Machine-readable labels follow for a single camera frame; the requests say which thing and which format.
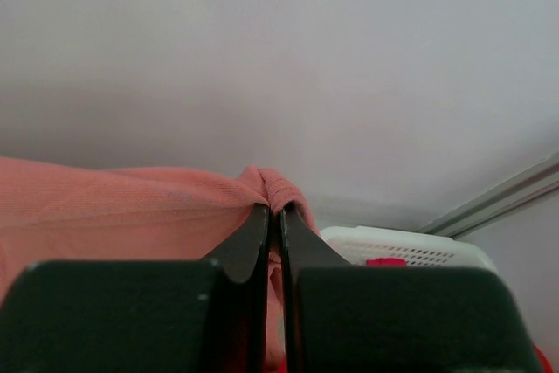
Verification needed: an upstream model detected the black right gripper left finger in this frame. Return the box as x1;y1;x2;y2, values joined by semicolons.
1;205;270;372

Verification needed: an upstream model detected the magenta t shirt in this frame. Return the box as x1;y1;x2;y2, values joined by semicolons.
365;258;407;267

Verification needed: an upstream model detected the red t shirt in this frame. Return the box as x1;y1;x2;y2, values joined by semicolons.
534;346;554;373

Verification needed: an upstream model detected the salmon pink t shirt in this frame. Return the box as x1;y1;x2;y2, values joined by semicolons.
1;158;318;372

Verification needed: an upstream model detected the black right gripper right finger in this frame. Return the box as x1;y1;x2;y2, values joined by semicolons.
279;204;542;372

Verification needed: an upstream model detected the white perforated plastic basket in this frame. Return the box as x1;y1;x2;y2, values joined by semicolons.
321;226;497;273

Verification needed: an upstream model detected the right aluminium corner post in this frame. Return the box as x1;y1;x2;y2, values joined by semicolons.
419;153;558;238

